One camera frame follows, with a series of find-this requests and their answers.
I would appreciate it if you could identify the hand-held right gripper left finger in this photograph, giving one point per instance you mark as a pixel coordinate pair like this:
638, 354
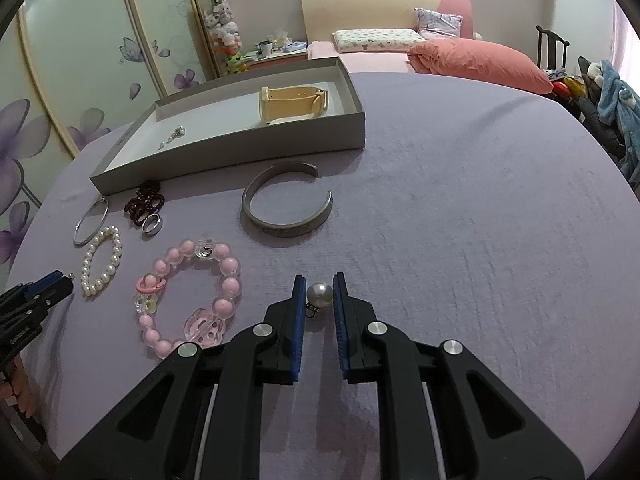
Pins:
299, 320

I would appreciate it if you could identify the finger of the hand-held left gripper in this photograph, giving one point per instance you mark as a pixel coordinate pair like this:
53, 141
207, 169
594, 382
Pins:
45, 282
50, 300

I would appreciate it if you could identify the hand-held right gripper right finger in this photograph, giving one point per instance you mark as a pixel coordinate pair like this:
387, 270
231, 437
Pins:
340, 320

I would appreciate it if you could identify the pearl pendant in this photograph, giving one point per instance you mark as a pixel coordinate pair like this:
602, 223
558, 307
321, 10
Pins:
320, 294

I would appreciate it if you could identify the thin silver bangle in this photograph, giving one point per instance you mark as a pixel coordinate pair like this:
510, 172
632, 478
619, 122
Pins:
102, 201

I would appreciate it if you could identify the dark red bead strand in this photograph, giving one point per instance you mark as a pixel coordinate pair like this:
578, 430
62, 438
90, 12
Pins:
145, 200

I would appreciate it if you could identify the shallow grey cardboard box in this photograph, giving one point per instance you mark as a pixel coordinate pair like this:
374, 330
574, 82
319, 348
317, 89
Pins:
225, 155

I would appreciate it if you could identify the person's left hand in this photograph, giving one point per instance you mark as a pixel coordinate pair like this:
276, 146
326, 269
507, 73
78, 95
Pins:
12, 387

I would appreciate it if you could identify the small silver earring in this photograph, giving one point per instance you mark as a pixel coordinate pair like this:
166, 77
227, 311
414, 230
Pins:
176, 132

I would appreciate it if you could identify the floral sliding-door wardrobe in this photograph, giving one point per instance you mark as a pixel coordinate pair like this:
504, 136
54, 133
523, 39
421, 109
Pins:
75, 35

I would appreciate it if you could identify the pink and beige nightstand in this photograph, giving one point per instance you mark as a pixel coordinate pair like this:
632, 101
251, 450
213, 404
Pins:
277, 60

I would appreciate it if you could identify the white mug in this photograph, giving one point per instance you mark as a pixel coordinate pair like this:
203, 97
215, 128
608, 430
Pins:
266, 50

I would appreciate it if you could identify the tissue box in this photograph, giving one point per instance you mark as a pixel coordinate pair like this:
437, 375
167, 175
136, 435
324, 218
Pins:
282, 38

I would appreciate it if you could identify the white patterned pillow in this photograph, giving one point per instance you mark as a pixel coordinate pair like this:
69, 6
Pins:
375, 40

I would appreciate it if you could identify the folded pink duvet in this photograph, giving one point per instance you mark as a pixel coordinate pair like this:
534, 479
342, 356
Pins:
475, 65

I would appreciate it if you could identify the column of plush toys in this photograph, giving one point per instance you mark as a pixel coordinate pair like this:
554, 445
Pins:
222, 20

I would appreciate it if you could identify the bed with beige headboard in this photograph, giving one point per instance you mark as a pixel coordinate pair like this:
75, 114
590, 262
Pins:
360, 10

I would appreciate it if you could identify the purple patterned pillow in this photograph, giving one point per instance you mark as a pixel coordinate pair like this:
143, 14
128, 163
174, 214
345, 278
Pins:
440, 22

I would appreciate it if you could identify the colourful toys on chair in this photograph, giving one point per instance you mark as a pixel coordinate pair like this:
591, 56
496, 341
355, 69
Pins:
567, 86

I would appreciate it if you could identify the dark grey garment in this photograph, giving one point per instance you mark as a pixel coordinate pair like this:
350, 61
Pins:
592, 110

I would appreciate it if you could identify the dark wooden chair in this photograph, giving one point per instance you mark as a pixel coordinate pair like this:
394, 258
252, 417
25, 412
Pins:
542, 45

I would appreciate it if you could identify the blue fleece garment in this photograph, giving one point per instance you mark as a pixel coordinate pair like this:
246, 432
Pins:
615, 95

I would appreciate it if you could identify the pink curtain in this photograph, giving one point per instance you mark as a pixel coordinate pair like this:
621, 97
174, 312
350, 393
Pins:
627, 30

